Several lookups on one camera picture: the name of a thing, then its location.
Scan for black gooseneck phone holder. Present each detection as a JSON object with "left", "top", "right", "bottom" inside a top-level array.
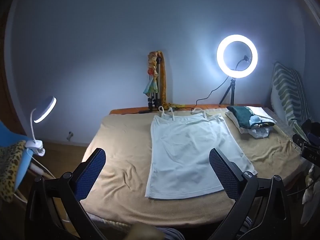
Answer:
[{"left": 235, "top": 55, "right": 252, "bottom": 70}]

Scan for white camisole top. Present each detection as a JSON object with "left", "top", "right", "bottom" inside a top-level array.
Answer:
[{"left": 145, "top": 106, "right": 258, "bottom": 200}]

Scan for printed folded garment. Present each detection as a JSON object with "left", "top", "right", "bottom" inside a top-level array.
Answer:
[{"left": 249, "top": 115, "right": 275, "bottom": 129}]

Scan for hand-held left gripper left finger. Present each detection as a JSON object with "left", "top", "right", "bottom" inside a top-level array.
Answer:
[{"left": 24, "top": 148, "right": 107, "bottom": 240}]

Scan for folded tripod with colourful scarf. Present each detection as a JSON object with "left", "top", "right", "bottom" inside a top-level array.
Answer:
[{"left": 142, "top": 51, "right": 173, "bottom": 108}]

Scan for white ring light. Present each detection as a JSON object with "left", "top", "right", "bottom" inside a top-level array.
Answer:
[{"left": 216, "top": 34, "right": 258, "bottom": 77}]

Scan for green white striped blanket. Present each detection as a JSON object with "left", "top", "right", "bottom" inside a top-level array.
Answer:
[{"left": 270, "top": 60, "right": 312, "bottom": 135}]

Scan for white folded garment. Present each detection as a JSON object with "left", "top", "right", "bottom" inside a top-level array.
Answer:
[{"left": 225, "top": 106, "right": 278, "bottom": 139}]

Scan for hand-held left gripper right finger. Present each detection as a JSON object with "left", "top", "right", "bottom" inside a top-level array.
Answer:
[{"left": 209, "top": 148, "right": 292, "bottom": 240}]

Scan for person's striped trousers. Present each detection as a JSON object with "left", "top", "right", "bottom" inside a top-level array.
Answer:
[{"left": 155, "top": 226, "right": 186, "bottom": 240}]

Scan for pile of dark clothes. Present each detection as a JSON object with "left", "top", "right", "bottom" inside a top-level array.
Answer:
[{"left": 301, "top": 118, "right": 320, "bottom": 142}]

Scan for white clip lamp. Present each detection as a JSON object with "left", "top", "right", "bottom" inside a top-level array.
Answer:
[{"left": 25, "top": 95, "right": 57, "bottom": 157}]

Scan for dark green folded garment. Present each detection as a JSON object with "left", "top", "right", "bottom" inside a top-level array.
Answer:
[{"left": 226, "top": 106, "right": 262, "bottom": 128}]

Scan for white lamp cord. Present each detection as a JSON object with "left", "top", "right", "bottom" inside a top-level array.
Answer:
[{"left": 14, "top": 155, "right": 58, "bottom": 205}]

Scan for white cloth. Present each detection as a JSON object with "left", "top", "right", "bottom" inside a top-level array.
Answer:
[{"left": 301, "top": 164, "right": 320, "bottom": 228}]

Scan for leopard print cloth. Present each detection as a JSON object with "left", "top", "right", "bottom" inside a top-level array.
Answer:
[{"left": 0, "top": 140, "right": 27, "bottom": 203}]

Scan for tan blanket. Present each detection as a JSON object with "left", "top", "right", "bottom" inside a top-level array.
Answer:
[{"left": 81, "top": 107, "right": 304, "bottom": 228}]

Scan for black ring light cable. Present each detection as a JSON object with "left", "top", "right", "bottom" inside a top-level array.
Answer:
[{"left": 191, "top": 79, "right": 232, "bottom": 112}]

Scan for black ring light tripod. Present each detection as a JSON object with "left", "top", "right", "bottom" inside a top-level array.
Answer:
[{"left": 219, "top": 78, "right": 237, "bottom": 106}]

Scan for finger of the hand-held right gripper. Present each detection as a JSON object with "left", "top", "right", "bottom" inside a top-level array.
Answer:
[{"left": 292, "top": 133, "right": 313, "bottom": 152}]

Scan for blue chair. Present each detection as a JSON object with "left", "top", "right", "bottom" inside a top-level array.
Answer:
[{"left": 0, "top": 120, "right": 35, "bottom": 193}]

